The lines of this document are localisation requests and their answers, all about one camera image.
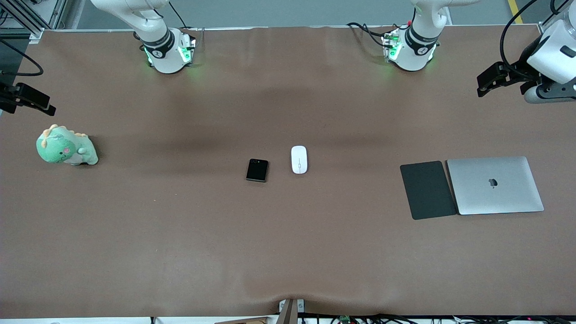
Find brown table cover sheet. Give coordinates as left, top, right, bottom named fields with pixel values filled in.
left=0, top=25, right=576, bottom=318

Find white computer mouse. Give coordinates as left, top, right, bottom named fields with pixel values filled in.
left=291, top=145, right=308, bottom=175

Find black folding phone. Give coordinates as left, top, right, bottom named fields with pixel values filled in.
left=246, top=158, right=269, bottom=183

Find silver laptop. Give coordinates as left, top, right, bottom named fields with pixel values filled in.
left=446, top=156, right=545, bottom=216

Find black left base cables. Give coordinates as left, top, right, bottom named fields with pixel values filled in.
left=346, top=21, right=397, bottom=48

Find dark grey mouse pad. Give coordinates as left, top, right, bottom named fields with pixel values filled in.
left=400, top=161, right=459, bottom=221

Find green plush dinosaur toy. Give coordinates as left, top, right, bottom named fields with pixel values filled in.
left=36, top=124, right=99, bottom=166

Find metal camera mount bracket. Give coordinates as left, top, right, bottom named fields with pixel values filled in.
left=278, top=298, right=306, bottom=324

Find black right base cable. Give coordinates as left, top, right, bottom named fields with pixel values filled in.
left=168, top=0, right=188, bottom=29

